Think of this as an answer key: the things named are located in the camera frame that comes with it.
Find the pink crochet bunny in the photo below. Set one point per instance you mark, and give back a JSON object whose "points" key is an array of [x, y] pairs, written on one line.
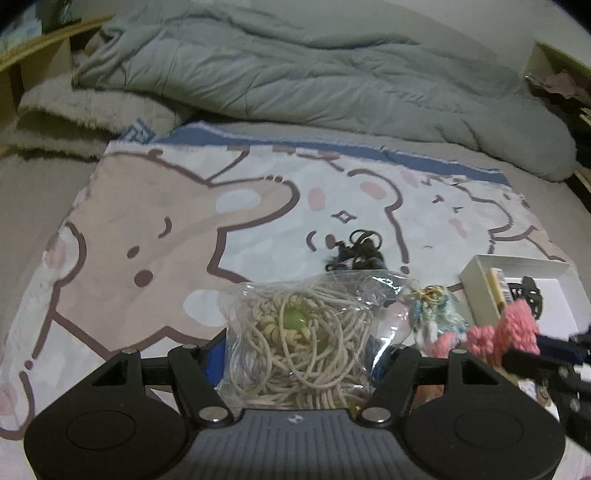
{"points": [[517, 332]]}

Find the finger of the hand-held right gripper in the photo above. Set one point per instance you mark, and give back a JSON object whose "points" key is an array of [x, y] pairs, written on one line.
{"points": [[526, 365], [561, 350]]}

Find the beige fluffy blanket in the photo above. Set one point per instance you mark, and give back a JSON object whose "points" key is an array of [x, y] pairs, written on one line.
{"points": [[83, 120]]}

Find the yellow tissue packet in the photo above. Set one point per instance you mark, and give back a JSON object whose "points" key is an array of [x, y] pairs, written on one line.
{"points": [[501, 288]]}

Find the pink crumpled clothes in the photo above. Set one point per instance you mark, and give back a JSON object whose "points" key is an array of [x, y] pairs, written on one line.
{"points": [[561, 85]]}

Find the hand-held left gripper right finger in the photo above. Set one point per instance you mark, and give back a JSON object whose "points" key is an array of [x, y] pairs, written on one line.
{"points": [[381, 367]]}

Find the white cardboard box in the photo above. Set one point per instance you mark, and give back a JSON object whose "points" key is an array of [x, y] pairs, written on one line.
{"points": [[478, 288]]}

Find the white tissue pack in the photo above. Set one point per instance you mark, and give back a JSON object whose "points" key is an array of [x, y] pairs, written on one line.
{"points": [[18, 36]]}

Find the grey duvet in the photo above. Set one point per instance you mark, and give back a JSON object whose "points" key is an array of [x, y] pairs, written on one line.
{"points": [[300, 64]]}

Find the cartoon printed blanket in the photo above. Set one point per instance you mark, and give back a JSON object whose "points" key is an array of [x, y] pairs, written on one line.
{"points": [[161, 207]]}

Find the wooden curved side shelf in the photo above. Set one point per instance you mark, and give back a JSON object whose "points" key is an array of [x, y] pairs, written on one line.
{"points": [[41, 55]]}

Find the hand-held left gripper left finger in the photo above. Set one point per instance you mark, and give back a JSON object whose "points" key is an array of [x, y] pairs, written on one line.
{"points": [[214, 360]]}

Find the cream open shelf unit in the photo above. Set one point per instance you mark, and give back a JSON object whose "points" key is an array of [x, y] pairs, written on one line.
{"points": [[549, 60]]}

